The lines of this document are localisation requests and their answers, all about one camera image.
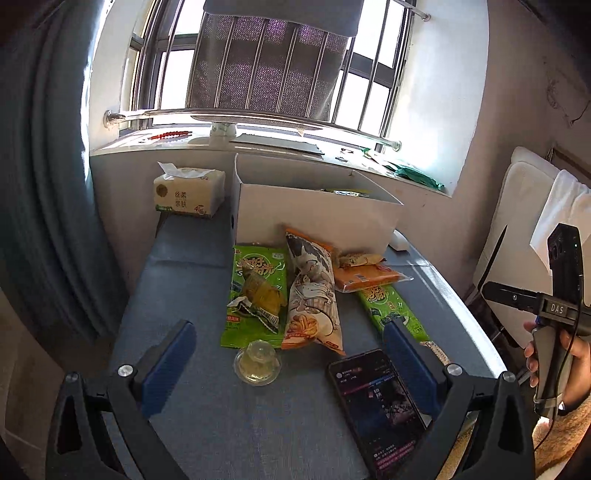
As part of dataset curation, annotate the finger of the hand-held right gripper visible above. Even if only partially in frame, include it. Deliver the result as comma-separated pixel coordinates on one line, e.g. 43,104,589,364
482,281,541,317

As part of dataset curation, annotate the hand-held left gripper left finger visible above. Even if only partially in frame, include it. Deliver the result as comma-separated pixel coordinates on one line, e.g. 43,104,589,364
45,319,198,480

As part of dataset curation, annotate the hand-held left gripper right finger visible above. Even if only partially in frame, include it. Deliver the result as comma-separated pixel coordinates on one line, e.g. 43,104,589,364
383,318,536,480

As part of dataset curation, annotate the long green snack packet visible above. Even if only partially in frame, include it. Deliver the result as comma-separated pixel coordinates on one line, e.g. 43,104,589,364
358,284,451,366

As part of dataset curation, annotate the clear jelly cup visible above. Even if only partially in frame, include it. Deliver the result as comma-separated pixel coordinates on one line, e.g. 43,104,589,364
233,339,282,386

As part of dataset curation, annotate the orange snack packet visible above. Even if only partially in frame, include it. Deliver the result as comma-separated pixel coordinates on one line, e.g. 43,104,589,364
332,263,414,293

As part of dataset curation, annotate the yellow-green snack wrapper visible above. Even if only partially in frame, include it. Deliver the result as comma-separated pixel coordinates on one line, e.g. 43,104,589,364
226,272,283,334

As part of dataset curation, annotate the small yellow snack packet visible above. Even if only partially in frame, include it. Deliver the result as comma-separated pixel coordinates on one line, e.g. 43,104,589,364
338,251,387,269

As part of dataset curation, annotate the cartoon print chips bag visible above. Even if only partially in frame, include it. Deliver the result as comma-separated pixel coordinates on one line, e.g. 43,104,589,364
281,226,346,356

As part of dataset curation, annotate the wide green snack packet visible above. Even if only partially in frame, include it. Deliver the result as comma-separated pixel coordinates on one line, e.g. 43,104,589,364
220,244,288,350

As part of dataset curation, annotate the white cardboard box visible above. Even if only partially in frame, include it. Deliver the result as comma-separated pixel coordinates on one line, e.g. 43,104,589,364
229,152,404,254

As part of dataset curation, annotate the person's right forearm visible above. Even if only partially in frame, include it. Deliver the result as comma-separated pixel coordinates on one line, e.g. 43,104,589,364
531,399,591,480

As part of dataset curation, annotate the person's right hand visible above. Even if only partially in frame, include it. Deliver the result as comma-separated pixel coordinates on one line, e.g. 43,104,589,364
523,322,591,416

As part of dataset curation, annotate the black smartphone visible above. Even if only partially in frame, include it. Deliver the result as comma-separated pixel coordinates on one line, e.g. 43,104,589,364
328,349,428,480

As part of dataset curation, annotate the blue-grey table cover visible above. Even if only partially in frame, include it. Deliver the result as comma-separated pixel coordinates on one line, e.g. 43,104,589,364
99,203,509,480

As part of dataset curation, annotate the white chair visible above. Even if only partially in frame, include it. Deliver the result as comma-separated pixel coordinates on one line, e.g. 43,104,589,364
471,147,591,324

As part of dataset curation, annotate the white cloth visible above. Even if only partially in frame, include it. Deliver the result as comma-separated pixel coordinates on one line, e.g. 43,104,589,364
531,170,591,278

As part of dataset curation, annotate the dark green plastic packet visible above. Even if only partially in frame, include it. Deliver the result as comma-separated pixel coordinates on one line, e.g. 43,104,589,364
394,164,447,193

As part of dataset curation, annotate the tissue pack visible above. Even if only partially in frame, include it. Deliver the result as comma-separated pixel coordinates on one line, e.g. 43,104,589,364
153,161,227,219

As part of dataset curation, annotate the pale green packet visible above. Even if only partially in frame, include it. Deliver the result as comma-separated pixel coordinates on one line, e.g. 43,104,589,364
362,148,399,169

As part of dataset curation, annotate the blue-grey curtain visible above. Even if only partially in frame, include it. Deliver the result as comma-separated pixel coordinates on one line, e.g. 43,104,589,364
0,0,134,344

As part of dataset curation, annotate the steel window grille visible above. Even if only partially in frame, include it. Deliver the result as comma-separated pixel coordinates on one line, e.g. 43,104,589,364
104,0,432,153

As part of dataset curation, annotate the grey hanging towel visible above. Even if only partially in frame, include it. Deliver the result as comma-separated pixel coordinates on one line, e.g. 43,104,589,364
187,13,350,124

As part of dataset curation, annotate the blue-grey hanging cloth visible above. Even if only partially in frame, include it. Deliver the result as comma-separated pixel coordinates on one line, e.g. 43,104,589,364
203,0,363,38

